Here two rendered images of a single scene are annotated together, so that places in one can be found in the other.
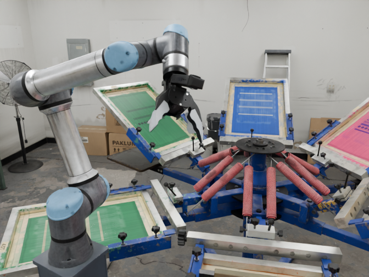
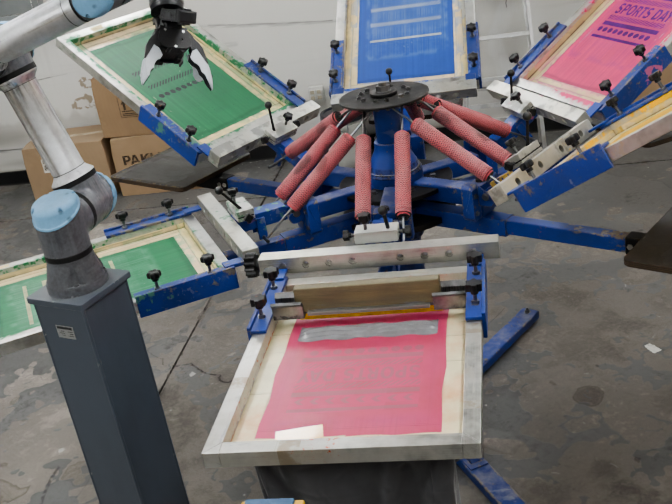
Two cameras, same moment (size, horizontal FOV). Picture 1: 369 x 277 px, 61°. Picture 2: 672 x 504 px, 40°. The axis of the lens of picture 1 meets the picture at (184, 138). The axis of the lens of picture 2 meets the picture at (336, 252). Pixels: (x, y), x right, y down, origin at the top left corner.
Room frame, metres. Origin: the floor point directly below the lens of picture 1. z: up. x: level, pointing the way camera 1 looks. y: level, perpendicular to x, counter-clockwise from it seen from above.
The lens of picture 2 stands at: (-1.17, -0.30, 2.14)
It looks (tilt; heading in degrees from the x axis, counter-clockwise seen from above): 25 degrees down; 2
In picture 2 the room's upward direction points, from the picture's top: 10 degrees counter-clockwise
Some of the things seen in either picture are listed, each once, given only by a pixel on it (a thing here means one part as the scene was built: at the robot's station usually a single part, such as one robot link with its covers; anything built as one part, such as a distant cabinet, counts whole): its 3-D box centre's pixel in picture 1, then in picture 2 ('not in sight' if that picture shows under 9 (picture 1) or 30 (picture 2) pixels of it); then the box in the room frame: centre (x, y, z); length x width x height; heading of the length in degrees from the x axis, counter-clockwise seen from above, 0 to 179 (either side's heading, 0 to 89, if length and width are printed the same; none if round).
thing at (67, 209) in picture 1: (67, 211); (61, 222); (0.94, 0.40, 1.37); 0.13 x 0.12 x 0.14; 163
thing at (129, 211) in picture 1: (112, 206); (132, 242); (1.51, 0.39, 1.05); 1.08 x 0.61 x 0.23; 109
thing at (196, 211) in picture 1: (163, 221); (229, 260); (1.60, 0.12, 0.90); 1.24 x 0.06 x 0.06; 109
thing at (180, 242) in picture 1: (184, 237); (256, 264); (1.28, 0.00, 1.02); 0.07 x 0.06 x 0.07; 169
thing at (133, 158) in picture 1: (178, 174); (258, 185); (2.25, 0.05, 0.91); 1.34 x 0.40 x 0.08; 49
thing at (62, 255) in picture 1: (70, 241); (73, 266); (0.93, 0.40, 1.25); 0.15 x 0.15 x 0.10
